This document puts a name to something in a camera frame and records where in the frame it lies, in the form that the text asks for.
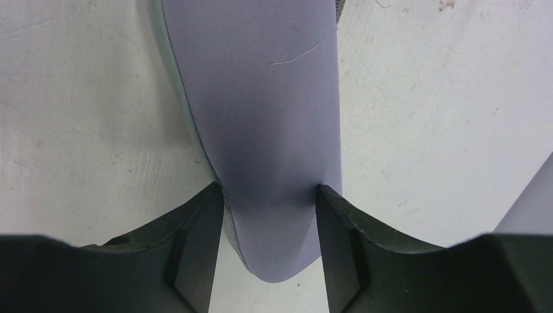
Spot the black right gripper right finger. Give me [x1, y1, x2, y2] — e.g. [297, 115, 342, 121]
[316, 185, 552, 312]

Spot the lilac umbrella case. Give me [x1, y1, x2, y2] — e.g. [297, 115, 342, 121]
[148, 1, 342, 283]

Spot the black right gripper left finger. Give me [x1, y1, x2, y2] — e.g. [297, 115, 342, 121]
[1, 183, 224, 312]

